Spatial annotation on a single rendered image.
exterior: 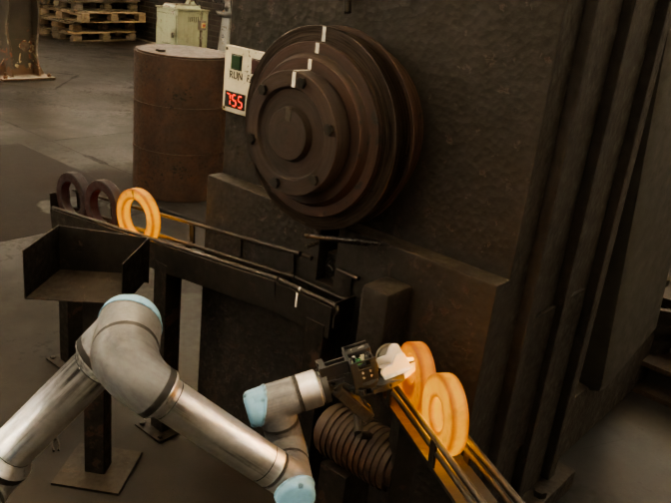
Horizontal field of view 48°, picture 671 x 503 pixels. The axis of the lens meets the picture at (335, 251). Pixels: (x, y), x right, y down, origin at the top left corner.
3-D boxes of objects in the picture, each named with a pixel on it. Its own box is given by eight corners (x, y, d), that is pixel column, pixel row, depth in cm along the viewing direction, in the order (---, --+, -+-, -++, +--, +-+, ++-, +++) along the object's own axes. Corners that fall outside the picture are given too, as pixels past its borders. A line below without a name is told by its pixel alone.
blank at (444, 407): (440, 358, 147) (424, 358, 146) (474, 393, 132) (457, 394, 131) (432, 430, 151) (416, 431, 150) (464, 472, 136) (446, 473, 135)
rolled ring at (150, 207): (108, 207, 241) (117, 206, 244) (134, 256, 239) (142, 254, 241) (134, 177, 230) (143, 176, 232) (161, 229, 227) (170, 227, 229)
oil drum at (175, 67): (186, 172, 529) (191, 41, 497) (244, 194, 494) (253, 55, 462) (112, 184, 486) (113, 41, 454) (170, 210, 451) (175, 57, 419)
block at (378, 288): (375, 359, 191) (388, 272, 182) (401, 372, 186) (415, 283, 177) (348, 373, 183) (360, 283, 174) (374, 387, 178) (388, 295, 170)
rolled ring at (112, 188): (115, 183, 237) (124, 181, 240) (81, 177, 248) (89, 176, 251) (120, 240, 242) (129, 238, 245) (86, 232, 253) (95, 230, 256)
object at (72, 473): (63, 440, 236) (57, 225, 210) (145, 453, 235) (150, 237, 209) (32, 482, 217) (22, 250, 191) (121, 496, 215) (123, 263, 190)
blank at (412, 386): (441, 358, 147) (425, 359, 146) (432, 430, 151) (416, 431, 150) (413, 329, 161) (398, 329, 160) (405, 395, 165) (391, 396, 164)
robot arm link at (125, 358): (113, 342, 118) (334, 491, 137) (119, 311, 128) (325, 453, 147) (66, 392, 120) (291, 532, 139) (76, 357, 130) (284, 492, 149)
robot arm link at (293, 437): (277, 491, 148) (263, 447, 144) (272, 456, 158) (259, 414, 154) (316, 480, 149) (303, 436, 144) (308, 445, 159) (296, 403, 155)
